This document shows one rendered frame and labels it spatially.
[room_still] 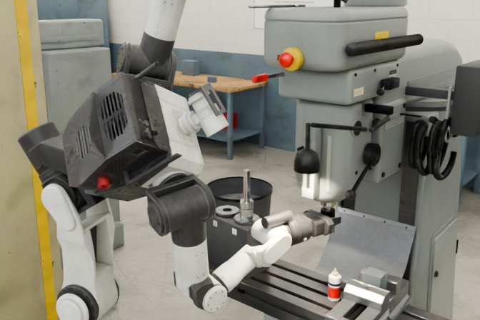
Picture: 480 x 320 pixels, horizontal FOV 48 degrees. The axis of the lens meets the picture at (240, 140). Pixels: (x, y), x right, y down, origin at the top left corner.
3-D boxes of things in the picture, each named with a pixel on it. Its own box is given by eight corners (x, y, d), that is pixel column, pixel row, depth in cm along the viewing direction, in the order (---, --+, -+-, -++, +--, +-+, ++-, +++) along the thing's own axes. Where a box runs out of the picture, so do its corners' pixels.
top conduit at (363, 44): (356, 57, 135) (357, 43, 134) (341, 56, 137) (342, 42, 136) (423, 45, 169) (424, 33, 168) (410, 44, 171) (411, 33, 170)
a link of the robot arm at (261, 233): (301, 248, 162) (272, 258, 156) (278, 235, 171) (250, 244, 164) (303, 214, 159) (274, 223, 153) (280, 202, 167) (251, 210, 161)
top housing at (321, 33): (337, 73, 136) (340, 8, 132) (254, 66, 152) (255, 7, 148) (409, 58, 171) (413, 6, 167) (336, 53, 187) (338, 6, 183)
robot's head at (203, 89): (196, 128, 141) (214, 117, 136) (180, 99, 141) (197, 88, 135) (211, 120, 146) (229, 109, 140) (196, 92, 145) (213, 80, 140)
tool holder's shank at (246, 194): (253, 200, 191) (253, 169, 188) (247, 202, 188) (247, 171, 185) (246, 198, 193) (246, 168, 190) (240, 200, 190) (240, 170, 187)
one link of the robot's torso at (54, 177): (30, 185, 156) (56, 168, 151) (60, 171, 168) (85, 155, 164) (53, 223, 157) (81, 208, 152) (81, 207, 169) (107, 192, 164)
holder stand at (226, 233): (246, 280, 189) (246, 227, 184) (205, 259, 204) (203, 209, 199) (269, 268, 197) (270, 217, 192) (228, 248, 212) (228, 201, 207)
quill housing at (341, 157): (343, 211, 158) (349, 104, 150) (286, 196, 170) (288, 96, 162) (372, 193, 172) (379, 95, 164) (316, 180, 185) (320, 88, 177)
